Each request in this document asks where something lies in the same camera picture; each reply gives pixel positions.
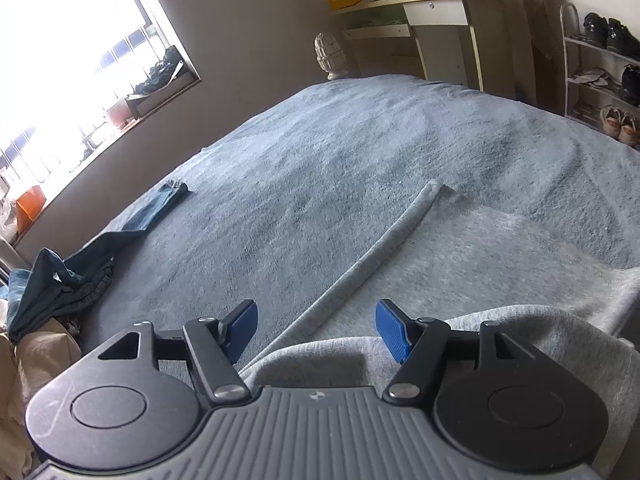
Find grey insoles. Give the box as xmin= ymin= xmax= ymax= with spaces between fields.
xmin=572 ymin=67 xmax=621 ymax=86

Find cardboard box of dark clothes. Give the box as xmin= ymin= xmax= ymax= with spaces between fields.
xmin=125 ymin=45 xmax=197 ymax=117

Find cream desk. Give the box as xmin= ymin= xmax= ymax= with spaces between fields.
xmin=332 ymin=0 xmax=526 ymax=96

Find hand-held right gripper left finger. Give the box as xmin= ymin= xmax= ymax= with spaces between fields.
xmin=97 ymin=299 xmax=259 ymax=406

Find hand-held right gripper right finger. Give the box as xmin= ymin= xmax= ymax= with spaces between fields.
xmin=375 ymin=298 xmax=543 ymax=403

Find black shoe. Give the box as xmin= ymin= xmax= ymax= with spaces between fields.
xmin=606 ymin=17 xmax=640 ymax=58
xmin=620 ymin=65 xmax=640 ymax=106
xmin=582 ymin=12 xmax=610 ymax=48

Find blue jeans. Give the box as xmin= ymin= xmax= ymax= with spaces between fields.
xmin=7 ymin=180 xmax=189 ymax=342

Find light tan folded garment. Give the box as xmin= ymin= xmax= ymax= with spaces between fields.
xmin=0 ymin=317 xmax=83 ymax=480

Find dark navy elastic pants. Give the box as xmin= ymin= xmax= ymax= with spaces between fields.
xmin=52 ymin=259 xmax=117 ymax=313

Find white wire shoe rack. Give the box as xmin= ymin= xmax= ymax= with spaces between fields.
xmin=559 ymin=2 xmax=640 ymax=148

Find beige sneaker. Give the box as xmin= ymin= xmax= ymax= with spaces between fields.
xmin=619 ymin=112 xmax=640 ymax=148
xmin=600 ymin=105 xmax=623 ymax=138

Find wrapped cardboard panel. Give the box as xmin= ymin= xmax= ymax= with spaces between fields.
xmin=512 ymin=0 xmax=557 ymax=106

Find orange box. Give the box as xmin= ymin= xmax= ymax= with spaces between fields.
xmin=15 ymin=185 xmax=48 ymax=226

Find pink round pot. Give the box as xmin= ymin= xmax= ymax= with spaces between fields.
xmin=105 ymin=100 xmax=136 ymax=127

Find white bedpost finial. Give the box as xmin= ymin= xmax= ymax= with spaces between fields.
xmin=314 ymin=31 xmax=351 ymax=81

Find bright window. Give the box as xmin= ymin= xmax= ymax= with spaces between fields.
xmin=0 ymin=0 xmax=202 ymax=241

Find green sheet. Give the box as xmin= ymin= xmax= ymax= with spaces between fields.
xmin=345 ymin=10 xmax=411 ymax=28

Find grey sweatshirt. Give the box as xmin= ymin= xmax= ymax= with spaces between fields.
xmin=239 ymin=179 xmax=640 ymax=480

